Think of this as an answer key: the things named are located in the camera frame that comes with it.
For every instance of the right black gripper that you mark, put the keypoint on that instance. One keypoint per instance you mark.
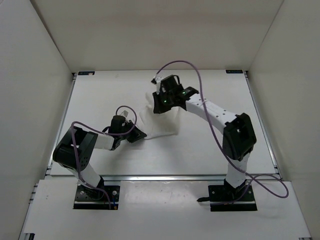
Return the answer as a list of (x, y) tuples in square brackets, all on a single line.
[(159, 109)]

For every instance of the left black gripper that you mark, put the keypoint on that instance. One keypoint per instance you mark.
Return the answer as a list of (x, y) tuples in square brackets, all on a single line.
[(137, 135)]

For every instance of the white pleated skirt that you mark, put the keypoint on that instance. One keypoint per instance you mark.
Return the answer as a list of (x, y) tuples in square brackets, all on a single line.
[(158, 125)]

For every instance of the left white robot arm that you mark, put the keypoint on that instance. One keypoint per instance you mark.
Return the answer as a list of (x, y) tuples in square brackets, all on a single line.
[(76, 147)]

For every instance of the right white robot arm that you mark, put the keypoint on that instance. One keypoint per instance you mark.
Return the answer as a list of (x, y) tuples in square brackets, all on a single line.
[(238, 135)]

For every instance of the right blue corner label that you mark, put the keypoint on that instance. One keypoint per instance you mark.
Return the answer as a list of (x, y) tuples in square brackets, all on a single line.
[(234, 71)]

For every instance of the blue corner label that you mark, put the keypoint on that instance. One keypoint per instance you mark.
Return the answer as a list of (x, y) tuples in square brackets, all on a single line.
[(234, 71), (86, 73)]

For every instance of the left blue corner label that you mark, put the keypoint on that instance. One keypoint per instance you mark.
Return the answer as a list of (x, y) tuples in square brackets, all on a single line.
[(86, 73)]

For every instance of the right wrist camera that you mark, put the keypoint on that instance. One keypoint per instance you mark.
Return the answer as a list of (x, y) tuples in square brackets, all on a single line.
[(164, 84)]

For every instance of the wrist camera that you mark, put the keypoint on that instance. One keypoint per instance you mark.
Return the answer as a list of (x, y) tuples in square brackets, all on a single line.
[(164, 84), (119, 123)]

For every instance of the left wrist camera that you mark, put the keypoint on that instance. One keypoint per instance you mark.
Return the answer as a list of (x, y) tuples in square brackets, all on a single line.
[(119, 123)]

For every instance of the front aluminium rail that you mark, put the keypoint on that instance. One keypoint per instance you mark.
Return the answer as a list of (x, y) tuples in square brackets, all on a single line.
[(164, 177)]

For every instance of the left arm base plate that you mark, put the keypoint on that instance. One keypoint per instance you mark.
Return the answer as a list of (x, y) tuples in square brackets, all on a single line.
[(91, 199)]

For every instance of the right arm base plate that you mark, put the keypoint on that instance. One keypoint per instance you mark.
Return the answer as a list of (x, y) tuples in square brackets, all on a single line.
[(222, 200)]

